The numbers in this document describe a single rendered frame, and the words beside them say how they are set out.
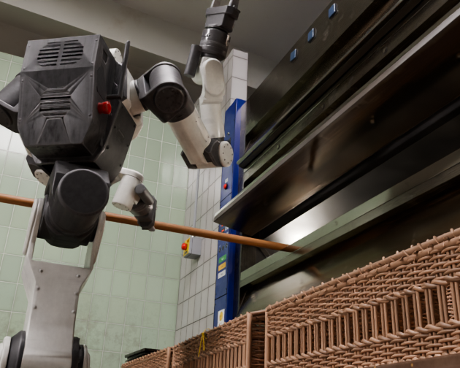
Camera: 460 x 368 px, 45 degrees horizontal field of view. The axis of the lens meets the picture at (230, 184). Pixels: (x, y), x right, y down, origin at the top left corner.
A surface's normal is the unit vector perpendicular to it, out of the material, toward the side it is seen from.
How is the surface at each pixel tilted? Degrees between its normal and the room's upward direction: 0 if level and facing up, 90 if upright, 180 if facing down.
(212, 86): 113
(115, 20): 90
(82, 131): 105
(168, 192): 90
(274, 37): 180
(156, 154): 90
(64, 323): 79
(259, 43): 180
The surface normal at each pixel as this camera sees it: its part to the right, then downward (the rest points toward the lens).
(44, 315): 0.41, -0.52
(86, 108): -0.18, -0.18
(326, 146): -0.21, 0.86
